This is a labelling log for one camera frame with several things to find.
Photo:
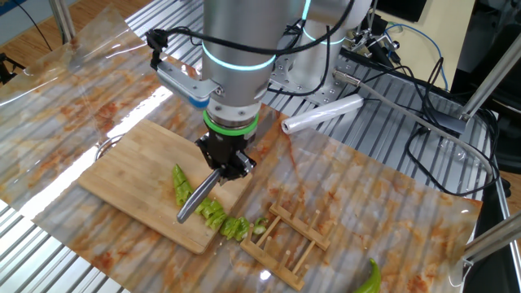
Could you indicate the marble pattern plastic mat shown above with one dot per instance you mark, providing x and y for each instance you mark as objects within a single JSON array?
[{"x": 386, "y": 203}]

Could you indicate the black tripod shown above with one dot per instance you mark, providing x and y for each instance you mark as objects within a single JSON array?
[{"x": 6, "y": 67}]

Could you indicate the wooden peg rack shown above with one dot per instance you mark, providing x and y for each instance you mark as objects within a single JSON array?
[{"x": 303, "y": 232}]

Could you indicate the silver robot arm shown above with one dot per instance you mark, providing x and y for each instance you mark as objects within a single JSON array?
[{"x": 236, "y": 40}]

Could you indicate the cut green pepper chunk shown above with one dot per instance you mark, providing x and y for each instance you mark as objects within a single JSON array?
[
  {"x": 202, "y": 205},
  {"x": 217, "y": 223},
  {"x": 183, "y": 195},
  {"x": 208, "y": 211},
  {"x": 215, "y": 209},
  {"x": 234, "y": 227}
]

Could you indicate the steel cleaver knife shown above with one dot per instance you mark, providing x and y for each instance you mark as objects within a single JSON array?
[{"x": 197, "y": 199}]

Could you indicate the wooden cutting board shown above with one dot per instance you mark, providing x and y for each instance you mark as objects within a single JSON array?
[{"x": 134, "y": 171}]

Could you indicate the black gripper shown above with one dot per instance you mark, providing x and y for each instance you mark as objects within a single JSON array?
[{"x": 226, "y": 152}]

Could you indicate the aluminium frame post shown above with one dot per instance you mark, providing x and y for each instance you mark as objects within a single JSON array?
[
  {"x": 492, "y": 77},
  {"x": 496, "y": 238},
  {"x": 61, "y": 20}
]

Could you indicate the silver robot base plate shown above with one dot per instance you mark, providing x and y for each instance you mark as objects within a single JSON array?
[{"x": 325, "y": 95}]

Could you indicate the beige cabinet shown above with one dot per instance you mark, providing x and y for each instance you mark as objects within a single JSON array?
[{"x": 447, "y": 32}]

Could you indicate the cut green pepper stem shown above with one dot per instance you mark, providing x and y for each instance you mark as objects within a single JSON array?
[{"x": 259, "y": 228}]

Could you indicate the curved green chili pepper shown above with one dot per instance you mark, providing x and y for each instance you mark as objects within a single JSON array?
[{"x": 372, "y": 281}]

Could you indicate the white plastic film roll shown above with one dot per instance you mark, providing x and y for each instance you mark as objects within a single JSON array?
[{"x": 325, "y": 113}]

